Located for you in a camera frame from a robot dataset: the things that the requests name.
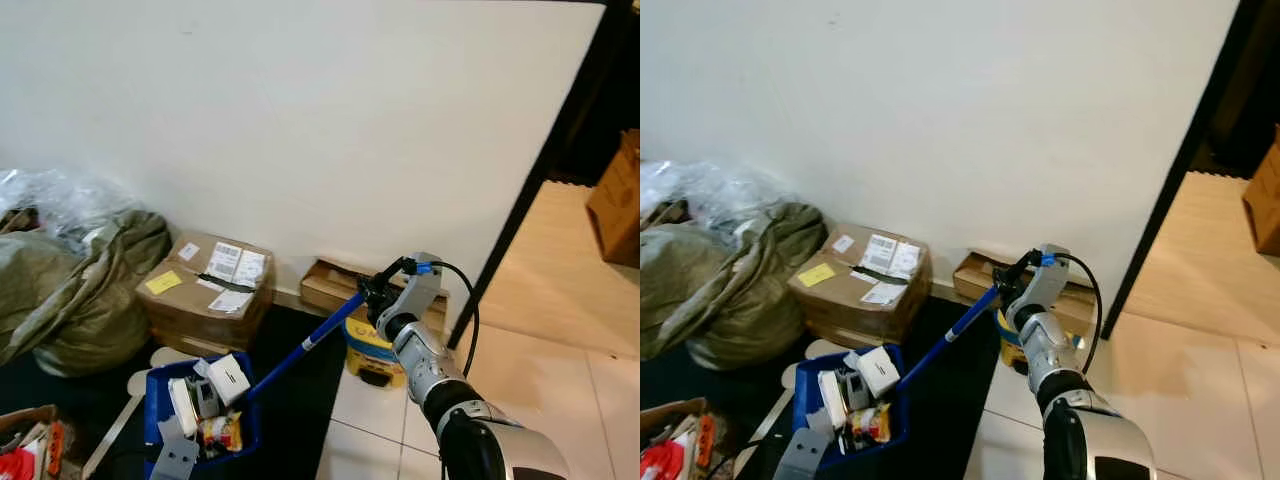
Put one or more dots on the torn long cardboard box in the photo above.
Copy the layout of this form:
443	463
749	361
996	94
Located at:
975	275
325	285

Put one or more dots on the black door frame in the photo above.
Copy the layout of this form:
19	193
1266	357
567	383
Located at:
1180	170
530	180

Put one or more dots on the yellow bucket blue lid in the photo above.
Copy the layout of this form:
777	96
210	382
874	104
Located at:
1008	345
370	350

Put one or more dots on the brown wooden cabinet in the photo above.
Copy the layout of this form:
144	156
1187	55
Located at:
1265	200
620	210

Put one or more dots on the red yellow snack packet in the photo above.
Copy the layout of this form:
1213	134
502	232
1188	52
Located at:
872	424
222	432

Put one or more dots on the sealed cardboard box with labels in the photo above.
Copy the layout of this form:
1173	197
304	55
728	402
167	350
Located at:
200	300
850	295

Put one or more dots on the clear plastic bag heap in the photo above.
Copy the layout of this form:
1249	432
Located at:
60	195
710	190

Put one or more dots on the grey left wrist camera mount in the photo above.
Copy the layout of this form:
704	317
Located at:
175	460
802	455

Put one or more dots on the small white box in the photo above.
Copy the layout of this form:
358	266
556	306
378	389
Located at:
880	370
230	378

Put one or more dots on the long white printed box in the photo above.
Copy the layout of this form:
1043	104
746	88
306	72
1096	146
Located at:
832	400
183	408

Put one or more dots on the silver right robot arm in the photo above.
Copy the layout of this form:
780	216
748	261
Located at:
1055	360
430	370

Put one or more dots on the black furniture piece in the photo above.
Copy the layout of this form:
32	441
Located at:
610	100
1255	80

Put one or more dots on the white foam cutout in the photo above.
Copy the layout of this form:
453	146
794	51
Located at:
150	372
805	362

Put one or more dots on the open cardboard box red print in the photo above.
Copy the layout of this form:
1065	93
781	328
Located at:
30	430
680	420

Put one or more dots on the black floor mat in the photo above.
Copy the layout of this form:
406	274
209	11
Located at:
300	400
950	400

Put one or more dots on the red plastic package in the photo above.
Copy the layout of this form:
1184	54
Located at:
15	465
662	460

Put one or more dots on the olive green sack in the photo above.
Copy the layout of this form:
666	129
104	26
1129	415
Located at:
730	290
80	300

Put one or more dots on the beige paper tape strip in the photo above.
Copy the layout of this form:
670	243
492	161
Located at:
770	430
110	440

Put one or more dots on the flat brown cardboard box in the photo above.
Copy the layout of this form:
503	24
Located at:
185	345
840	338

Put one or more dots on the grey clip holder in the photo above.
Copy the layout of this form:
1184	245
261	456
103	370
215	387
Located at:
856	390
205	397

